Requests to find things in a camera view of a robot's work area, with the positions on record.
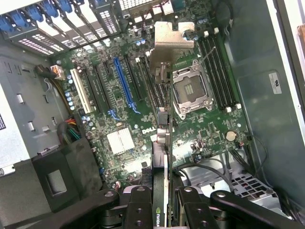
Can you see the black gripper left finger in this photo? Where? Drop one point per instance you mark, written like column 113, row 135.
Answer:
column 139, row 210

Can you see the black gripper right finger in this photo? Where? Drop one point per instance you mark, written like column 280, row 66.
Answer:
column 197, row 214

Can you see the perforated metal disk bay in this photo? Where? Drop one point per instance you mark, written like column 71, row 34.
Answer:
column 250, row 188

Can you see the silver chipset heatsink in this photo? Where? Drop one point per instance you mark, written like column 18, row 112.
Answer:
column 120, row 140

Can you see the round coin battery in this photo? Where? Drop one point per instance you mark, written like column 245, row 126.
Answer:
column 231, row 136

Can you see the green motherboard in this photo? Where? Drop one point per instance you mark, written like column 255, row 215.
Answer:
column 143, row 119

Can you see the metal CPU socket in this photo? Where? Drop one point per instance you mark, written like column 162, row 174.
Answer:
column 190, row 88

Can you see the blue expansion slot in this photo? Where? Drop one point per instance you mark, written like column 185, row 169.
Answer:
column 124, row 81

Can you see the white expansion slot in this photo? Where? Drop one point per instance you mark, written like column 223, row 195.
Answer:
column 81, row 91

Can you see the grey power supply unit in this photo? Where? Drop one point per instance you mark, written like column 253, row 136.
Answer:
column 28, row 100

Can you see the open dark PC case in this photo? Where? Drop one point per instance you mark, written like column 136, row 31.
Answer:
column 257, row 59

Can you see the black plastic air duct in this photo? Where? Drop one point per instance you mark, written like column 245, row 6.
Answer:
column 71, row 162

